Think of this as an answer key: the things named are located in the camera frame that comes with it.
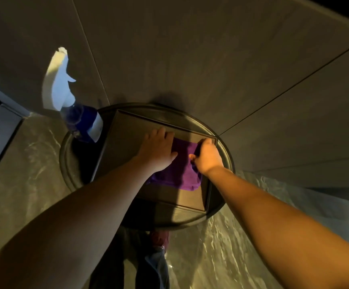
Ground person's left forearm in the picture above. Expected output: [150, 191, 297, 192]
[0, 156, 163, 289]

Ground dark rectangular tray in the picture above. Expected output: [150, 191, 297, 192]
[91, 109, 218, 213]

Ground person's left hand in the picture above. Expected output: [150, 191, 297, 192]
[135, 127, 179, 174]

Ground dark red shoe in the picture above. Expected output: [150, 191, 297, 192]
[150, 230, 169, 248]

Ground purple cleaning cloth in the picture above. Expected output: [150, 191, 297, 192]
[147, 137, 203, 192]

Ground blue spray bottle white trigger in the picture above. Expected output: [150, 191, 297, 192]
[42, 47, 104, 144]

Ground person's right hand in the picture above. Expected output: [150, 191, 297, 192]
[189, 138, 224, 177]

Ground person's right forearm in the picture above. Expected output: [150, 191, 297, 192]
[204, 166, 349, 289]

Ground blue jeans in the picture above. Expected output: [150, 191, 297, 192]
[89, 227, 171, 289]

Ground round black side table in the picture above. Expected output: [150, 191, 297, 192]
[59, 102, 236, 231]

